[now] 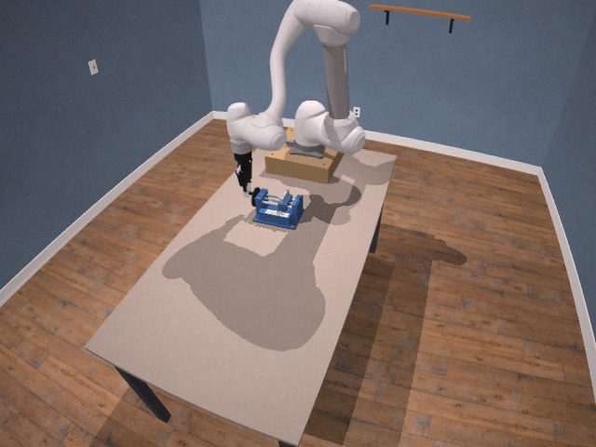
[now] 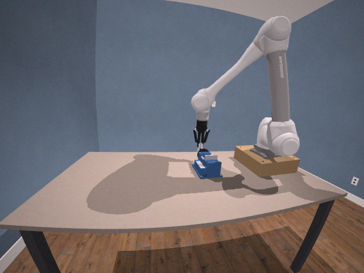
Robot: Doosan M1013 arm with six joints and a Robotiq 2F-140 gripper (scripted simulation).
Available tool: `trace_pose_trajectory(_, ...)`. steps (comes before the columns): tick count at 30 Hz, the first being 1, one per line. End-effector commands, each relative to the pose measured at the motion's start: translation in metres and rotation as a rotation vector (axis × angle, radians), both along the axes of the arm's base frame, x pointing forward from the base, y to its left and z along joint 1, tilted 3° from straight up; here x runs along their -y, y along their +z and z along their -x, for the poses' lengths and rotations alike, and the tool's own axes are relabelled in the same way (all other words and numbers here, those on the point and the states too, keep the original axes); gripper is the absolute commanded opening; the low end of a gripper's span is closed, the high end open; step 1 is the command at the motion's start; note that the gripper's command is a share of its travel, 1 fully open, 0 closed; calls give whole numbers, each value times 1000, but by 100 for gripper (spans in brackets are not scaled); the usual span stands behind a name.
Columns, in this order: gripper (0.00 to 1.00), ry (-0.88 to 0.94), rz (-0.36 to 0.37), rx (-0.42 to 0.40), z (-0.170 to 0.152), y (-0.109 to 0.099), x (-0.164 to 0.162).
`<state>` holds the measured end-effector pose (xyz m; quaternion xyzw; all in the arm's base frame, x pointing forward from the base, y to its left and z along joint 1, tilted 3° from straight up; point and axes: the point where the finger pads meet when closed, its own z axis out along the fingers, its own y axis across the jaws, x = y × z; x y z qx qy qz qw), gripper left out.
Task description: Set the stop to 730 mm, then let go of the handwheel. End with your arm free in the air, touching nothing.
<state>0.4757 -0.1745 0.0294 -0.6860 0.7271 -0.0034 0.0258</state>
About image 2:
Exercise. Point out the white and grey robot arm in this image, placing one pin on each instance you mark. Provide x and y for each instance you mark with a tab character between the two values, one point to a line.
276	135

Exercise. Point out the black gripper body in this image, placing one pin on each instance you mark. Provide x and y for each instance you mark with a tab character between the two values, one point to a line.
201	125

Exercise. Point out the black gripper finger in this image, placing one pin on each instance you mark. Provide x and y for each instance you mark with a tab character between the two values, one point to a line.
197	140
203	139

